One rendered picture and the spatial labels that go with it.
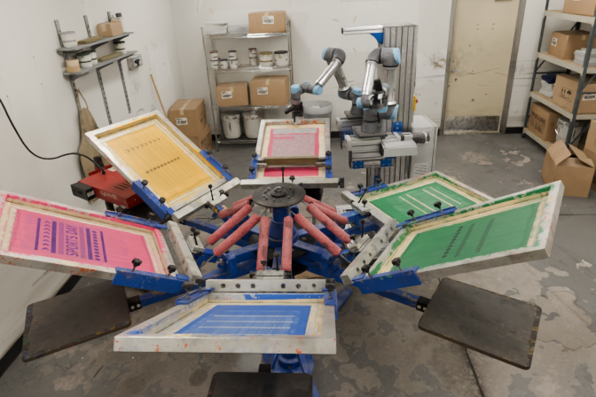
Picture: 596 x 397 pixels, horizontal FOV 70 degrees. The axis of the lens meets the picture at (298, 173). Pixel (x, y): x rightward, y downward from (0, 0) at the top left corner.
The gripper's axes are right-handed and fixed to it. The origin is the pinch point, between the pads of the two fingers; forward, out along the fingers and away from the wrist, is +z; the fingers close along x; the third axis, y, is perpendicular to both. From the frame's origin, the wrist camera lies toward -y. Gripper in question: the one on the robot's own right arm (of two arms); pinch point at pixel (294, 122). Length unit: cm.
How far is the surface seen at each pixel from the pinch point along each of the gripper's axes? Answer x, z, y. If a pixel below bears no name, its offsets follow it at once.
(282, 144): -28.5, 1.0, -8.9
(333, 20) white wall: 315, 33, 39
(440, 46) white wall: 304, 73, 194
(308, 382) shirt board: -232, -33, 19
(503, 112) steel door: 278, 174, 301
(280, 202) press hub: -143, -45, 2
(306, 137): -20.7, 0.8, 10.2
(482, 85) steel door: 293, 133, 265
